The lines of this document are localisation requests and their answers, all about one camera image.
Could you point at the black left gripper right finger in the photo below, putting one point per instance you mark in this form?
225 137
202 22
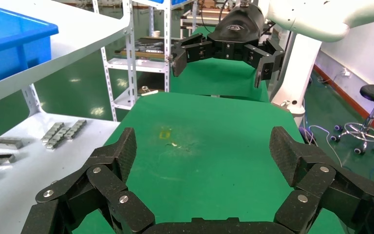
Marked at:
319 184

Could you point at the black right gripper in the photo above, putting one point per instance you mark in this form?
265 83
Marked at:
238 29

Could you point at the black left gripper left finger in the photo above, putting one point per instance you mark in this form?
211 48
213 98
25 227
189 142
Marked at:
103 184

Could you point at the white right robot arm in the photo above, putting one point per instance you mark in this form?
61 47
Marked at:
316 16

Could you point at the dark metal parts pile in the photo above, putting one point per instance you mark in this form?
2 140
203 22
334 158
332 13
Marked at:
146 48

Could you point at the ribbed silver metal block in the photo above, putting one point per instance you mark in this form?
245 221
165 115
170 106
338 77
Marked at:
54 135
76 128

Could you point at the white robot body column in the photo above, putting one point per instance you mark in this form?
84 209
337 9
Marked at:
298 71

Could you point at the white paper cup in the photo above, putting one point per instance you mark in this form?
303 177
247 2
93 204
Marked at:
156 34

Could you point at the white flat strip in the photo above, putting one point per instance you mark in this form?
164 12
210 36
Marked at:
150 93

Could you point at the black round swivel stool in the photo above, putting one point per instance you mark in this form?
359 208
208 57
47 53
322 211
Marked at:
372 97

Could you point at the blue plastic bin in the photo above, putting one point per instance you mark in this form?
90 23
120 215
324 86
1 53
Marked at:
9 48

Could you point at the white frame bench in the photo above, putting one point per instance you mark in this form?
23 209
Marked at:
203 21

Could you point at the white slotted-post storage rack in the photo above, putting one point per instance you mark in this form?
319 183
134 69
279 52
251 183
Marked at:
130 64

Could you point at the white wall socket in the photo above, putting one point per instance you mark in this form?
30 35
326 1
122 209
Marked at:
346 72

